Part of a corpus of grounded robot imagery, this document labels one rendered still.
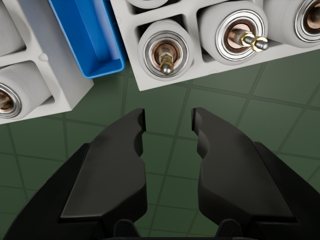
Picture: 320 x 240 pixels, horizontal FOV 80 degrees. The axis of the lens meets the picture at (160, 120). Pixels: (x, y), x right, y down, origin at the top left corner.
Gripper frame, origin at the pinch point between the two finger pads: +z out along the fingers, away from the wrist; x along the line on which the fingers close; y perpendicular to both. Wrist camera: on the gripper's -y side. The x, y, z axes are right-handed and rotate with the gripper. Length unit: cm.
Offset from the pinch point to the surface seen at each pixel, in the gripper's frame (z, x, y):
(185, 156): 47, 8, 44
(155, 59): 21.4, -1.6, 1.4
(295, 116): 47, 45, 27
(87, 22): 46, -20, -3
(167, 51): 19.1, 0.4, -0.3
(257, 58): 28.5, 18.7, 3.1
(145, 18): 28.5, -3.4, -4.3
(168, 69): 12.2, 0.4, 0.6
